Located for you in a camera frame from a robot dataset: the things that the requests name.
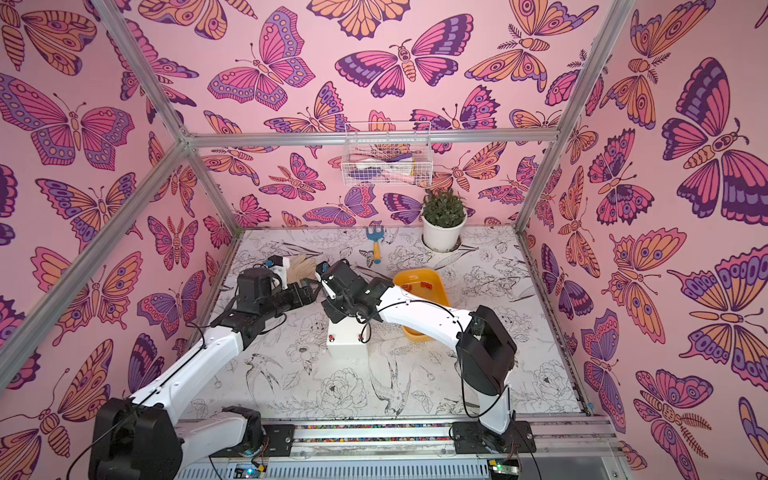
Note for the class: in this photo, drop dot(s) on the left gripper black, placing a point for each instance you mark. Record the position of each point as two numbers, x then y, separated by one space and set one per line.
295 292

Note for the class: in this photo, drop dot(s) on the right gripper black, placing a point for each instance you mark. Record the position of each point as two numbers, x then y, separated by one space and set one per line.
335 287

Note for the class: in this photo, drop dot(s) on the white block with screws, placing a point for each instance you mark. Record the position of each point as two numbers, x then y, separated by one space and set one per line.
350 340

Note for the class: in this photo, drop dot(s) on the yellow plastic tray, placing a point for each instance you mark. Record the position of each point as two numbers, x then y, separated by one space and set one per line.
429 313

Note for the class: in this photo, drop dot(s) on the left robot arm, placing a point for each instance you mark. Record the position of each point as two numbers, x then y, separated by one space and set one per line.
186 378

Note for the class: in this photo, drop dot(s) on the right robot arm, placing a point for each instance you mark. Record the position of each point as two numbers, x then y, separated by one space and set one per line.
485 350

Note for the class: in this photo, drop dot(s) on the red sleeves in tray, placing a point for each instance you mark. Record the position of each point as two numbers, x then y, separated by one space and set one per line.
422 289

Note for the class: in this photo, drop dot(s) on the beige work glove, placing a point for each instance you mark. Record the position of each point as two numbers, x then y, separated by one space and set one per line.
301 268

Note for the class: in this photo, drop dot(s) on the blue yellow garden fork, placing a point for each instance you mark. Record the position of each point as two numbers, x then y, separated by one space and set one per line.
375 233

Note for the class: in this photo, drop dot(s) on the white pot green plant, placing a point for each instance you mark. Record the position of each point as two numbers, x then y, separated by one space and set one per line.
444 216

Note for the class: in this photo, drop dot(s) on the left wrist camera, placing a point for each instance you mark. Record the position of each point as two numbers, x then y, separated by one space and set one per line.
279 266

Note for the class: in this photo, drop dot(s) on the white wire basket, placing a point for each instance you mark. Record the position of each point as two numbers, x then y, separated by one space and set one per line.
392 153

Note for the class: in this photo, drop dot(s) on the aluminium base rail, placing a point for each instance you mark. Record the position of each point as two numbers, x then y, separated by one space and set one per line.
567 447

